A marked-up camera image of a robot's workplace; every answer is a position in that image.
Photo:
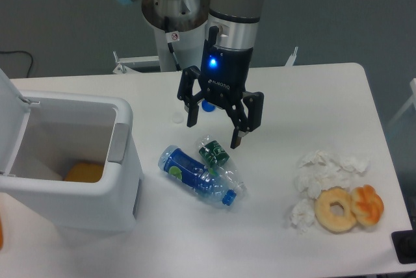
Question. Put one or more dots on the small crumpled white tissue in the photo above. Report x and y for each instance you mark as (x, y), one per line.
(302, 216)

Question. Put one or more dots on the blue label plastic bottle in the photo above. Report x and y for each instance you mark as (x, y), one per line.
(197, 176)

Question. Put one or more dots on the blue bottle cap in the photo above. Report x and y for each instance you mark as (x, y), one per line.
(207, 106)

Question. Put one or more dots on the white bottle cap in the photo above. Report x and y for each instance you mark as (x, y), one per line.
(177, 118)

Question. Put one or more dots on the white open trash bin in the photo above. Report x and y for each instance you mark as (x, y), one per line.
(44, 134)

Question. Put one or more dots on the white metal frame right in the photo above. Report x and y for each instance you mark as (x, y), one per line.
(401, 118)

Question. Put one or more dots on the orange glazed bread roll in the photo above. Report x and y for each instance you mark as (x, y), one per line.
(366, 205)

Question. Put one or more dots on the black device at table corner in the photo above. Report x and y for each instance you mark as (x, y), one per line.
(404, 245)

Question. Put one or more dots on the white table bracket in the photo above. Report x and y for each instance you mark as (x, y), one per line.
(129, 65)
(292, 58)

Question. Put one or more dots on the ring donut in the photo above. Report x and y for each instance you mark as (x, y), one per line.
(333, 210)

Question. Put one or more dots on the orange object inside bin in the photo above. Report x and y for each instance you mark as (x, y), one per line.
(84, 172)

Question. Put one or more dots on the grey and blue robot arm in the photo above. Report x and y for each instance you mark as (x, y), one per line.
(210, 42)

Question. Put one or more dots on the green label crushed plastic bottle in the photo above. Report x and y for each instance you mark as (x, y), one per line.
(219, 161)

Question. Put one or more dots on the crumpled white tissue pile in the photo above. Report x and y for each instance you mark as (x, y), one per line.
(321, 170)

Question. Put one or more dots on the white table bracket right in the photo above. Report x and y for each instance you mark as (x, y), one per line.
(292, 58)

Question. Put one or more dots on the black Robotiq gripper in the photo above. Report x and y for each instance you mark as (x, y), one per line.
(222, 80)

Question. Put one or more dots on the orange object at left edge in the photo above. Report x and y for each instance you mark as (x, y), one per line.
(1, 235)

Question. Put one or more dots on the white table bracket left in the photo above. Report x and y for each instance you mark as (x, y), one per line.
(129, 65)

